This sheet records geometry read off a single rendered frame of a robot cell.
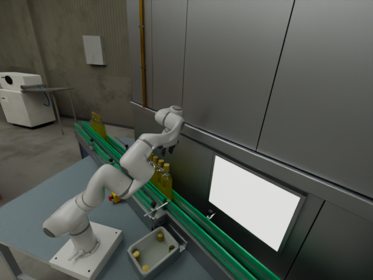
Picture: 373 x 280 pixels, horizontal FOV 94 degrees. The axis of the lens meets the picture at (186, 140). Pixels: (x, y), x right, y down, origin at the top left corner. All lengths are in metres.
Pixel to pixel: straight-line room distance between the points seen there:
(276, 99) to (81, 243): 1.09
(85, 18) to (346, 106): 5.09
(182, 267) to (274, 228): 0.52
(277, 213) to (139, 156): 0.62
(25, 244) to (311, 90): 1.56
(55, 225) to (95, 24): 4.61
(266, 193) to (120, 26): 4.40
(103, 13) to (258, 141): 4.57
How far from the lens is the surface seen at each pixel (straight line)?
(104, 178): 0.75
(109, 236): 1.20
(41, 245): 1.39
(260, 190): 0.86
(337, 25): 0.73
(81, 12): 5.34
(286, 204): 0.84
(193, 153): 1.03
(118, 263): 1.18
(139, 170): 0.70
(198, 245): 1.06
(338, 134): 0.73
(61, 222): 0.86
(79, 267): 1.16
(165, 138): 0.74
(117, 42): 4.73
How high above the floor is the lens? 1.74
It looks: 24 degrees down
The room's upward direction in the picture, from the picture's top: 4 degrees clockwise
